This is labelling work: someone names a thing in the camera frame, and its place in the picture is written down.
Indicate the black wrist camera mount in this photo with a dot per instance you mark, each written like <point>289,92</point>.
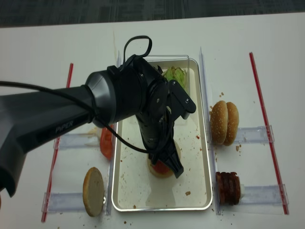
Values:
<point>179,102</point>

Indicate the clear plastic container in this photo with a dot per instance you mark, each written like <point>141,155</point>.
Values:
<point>162,62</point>

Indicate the standing tomato slices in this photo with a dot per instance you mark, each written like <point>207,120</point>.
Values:
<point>106,143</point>

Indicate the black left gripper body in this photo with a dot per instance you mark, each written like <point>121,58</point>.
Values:
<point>156,127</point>

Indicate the standing bun half left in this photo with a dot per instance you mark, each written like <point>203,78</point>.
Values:
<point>93,192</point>

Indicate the white metal tray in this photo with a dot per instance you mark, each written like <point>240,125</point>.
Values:
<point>135,188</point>

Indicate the lower tomato slice on bun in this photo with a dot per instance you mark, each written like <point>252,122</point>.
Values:
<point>160,168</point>

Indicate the white pusher behind patties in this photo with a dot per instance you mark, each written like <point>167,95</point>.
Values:
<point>242,191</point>

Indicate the left red strip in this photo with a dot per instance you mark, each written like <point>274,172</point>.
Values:
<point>55,153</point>

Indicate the lower right clear rail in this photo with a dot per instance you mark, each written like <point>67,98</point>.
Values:
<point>262,195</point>

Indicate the lower left clear rail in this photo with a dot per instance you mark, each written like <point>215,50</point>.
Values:
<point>62,202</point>

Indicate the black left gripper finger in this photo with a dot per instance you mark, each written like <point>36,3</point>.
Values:
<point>172,161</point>

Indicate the sesame bun left half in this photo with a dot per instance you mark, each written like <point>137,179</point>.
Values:
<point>219,122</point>

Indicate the upper left clear rail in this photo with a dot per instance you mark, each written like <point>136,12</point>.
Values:
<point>77,141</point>

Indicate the sesame bun half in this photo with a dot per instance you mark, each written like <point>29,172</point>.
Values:
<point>219,122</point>
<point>233,122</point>

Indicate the meat patty stack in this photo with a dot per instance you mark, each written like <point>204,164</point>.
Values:
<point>229,189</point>

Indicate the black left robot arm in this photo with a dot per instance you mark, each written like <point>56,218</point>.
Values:
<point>32,119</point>

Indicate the right red strip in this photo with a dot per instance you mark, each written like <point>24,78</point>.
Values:
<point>271,144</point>

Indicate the sesame bun right half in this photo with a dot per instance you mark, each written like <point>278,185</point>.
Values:
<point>233,122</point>

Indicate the red strip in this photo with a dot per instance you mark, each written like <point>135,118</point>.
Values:
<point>55,153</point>
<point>271,144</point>

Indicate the green lettuce pile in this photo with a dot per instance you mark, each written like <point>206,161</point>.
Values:
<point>178,74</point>

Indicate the upper right clear rail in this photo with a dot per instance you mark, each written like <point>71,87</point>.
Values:
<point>253,135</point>

